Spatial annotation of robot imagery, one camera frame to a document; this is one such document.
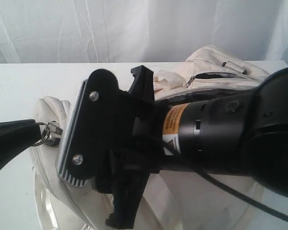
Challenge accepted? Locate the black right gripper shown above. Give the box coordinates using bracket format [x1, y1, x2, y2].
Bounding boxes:
[93, 66, 159, 228]

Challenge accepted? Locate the gold zipper pull ring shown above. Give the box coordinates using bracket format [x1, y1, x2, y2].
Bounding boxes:
[32, 122, 51, 147]

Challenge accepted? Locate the cream duffel bag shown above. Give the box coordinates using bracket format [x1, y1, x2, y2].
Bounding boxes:
[32, 46, 269, 230]

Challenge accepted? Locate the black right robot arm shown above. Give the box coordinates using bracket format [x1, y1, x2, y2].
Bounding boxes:
[95, 68, 288, 229]

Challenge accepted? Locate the white backdrop curtain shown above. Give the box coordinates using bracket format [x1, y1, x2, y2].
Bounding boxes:
[0, 0, 288, 64]

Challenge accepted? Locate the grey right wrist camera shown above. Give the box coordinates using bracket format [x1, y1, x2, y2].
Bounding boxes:
[56, 69, 120, 187]

